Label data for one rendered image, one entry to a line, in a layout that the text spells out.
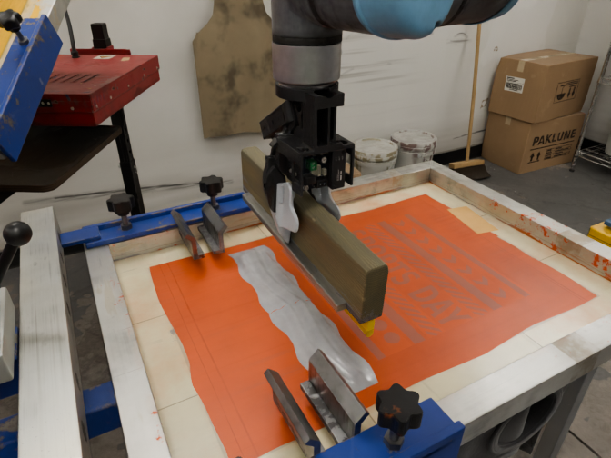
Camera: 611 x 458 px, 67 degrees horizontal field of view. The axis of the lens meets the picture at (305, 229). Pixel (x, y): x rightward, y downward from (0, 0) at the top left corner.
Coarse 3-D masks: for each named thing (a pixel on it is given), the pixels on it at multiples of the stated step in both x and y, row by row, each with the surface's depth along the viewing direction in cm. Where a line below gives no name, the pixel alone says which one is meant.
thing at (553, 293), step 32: (480, 256) 81; (512, 256) 81; (544, 288) 73; (576, 288) 73; (256, 320) 67; (480, 320) 67; (512, 320) 67; (544, 320) 67; (192, 352) 62; (224, 352) 62; (256, 352) 62; (288, 352) 62; (416, 352) 62; (448, 352) 62; (480, 352) 62; (224, 384) 57; (256, 384) 57; (288, 384) 57; (384, 384) 57; (224, 416) 53; (256, 416) 53; (256, 448) 49
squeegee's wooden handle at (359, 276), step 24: (264, 192) 68; (312, 216) 56; (312, 240) 57; (336, 240) 52; (336, 264) 52; (360, 264) 48; (384, 264) 48; (336, 288) 54; (360, 288) 49; (384, 288) 50; (360, 312) 50
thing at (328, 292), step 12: (252, 204) 71; (264, 216) 68; (276, 228) 65; (276, 240) 64; (288, 252) 61; (300, 252) 61; (300, 264) 59; (312, 264) 58; (312, 276) 56; (324, 288) 54; (336, 300) 53
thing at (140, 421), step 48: (336, 192) 97; (384, 192) 103; (480, 192) 96; (144, 240) 81; (576, 240) 79; (96, 288) 68; (576, 336) 59; (144, 384) 52; (480, 384) 52; (528, 384) 52; (144, 432) 47; (480, 432) 51
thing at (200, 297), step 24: (360, 216) 94; (384, 216) 94; (432, 216) 94; (264, 240) 86; (456, 240) 86; (480, 240) 86; (168, 264) 79; (192, 264) 79; (216, 264) 79; (288, 264) 79; (168, 288) 73; (192, 288) 73; (216, 288) 73; (240, 288) 73; (168, 312) 68; (192, 312) 68; (216, 312) 68; (240, 312) 68; (264, 312) 68; (192, 336) 64
